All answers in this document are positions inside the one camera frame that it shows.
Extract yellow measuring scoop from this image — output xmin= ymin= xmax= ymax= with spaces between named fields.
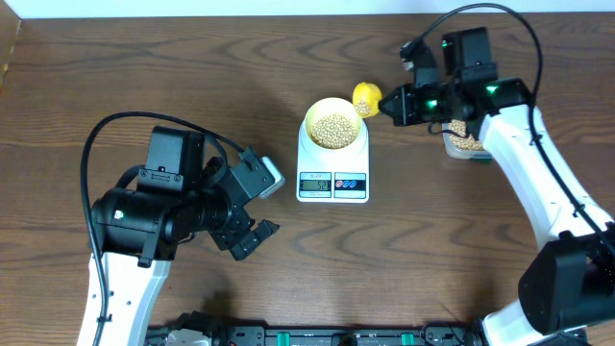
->
xmin=353 ymin=82 xmax=382 ymax=118

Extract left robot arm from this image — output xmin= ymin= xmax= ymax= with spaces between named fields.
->
xmin=78 ymin=126 xmax=284 ymax=345

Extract yellow plastic bowl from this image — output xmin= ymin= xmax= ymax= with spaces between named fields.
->
xmin=305 ymin=97 xmax=363 ymax=149

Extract soybeans in bowl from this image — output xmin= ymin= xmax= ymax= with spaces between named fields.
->
xmin=311 ymin=113 xmax=358 ymax=150

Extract white digital kitchen scale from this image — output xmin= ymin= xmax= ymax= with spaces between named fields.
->
xmin=296 ymin=115 xmax=370 ymax=204

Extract clear plastic bean container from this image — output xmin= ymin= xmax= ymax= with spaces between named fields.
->
xmin=442 ymin=120 xmax=492 ymax=161

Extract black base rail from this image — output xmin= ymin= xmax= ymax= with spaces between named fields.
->
xmin=143 ymin=311 xmax=483 ymax=346

